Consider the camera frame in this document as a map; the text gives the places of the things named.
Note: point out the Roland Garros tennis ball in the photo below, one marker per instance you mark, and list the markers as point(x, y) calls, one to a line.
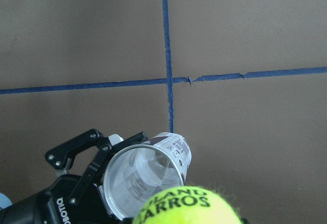
point(187, 204)

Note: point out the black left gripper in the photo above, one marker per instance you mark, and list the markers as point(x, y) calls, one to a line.
point(71, 199)

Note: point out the white tennis ball can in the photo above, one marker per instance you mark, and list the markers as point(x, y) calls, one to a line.
point(139, 171)

